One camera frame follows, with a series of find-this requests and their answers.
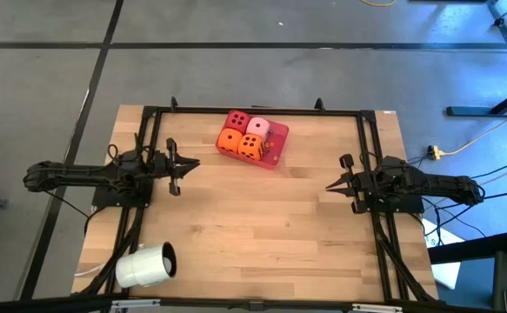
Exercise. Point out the black support beam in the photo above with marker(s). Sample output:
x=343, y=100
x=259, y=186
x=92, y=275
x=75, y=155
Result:
x=40, y=304

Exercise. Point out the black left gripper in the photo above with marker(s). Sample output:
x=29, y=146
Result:
x=159, y=163

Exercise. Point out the orange foam die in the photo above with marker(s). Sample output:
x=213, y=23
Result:
x=251, y=148
x=229, y=141

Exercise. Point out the black metal bar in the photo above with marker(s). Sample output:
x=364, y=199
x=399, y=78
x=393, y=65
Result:
x=466, y=248

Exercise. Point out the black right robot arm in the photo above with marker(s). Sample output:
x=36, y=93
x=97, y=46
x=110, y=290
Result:
x=444, y=184

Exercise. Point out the black metal table frame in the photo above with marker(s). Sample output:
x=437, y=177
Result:
x=279, y=111

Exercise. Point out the silver metal bracket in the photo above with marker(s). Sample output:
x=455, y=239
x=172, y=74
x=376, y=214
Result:
x=135, y=303
x=377, y=308

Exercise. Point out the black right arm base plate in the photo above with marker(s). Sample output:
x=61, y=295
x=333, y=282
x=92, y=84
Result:
x=409, y=208

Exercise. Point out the red foam die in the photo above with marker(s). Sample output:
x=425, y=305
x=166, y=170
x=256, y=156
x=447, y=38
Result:
x=237, y=121

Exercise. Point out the black table stand legs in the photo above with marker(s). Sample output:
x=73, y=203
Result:
x=483, y=111

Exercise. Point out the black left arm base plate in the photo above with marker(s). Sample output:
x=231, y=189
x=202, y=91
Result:
x=105, y=201

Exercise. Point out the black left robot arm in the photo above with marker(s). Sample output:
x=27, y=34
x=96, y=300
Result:
x=75, y=174

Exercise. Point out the white paper sheet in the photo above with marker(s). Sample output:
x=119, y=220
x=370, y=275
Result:
x=446, y=271

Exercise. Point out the yellow power plug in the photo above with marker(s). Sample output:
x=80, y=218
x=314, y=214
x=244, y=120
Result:
x=435, y=152

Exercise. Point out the black frame clamp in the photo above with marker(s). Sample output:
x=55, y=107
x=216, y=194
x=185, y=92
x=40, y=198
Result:
x=174, y=103
x=319, y=104

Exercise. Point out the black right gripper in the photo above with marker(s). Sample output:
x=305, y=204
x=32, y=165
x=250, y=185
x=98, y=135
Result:
x=368, y=184

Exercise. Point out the pink translucent plastic bin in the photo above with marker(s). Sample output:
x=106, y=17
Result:
x=280, y=139

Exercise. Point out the white cylindrical camera housing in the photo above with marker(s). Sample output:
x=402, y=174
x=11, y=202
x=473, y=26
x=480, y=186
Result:
x=142, y=266

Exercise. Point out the pink foam die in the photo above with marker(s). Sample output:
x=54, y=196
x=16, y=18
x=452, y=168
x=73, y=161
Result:
x=258, y=128

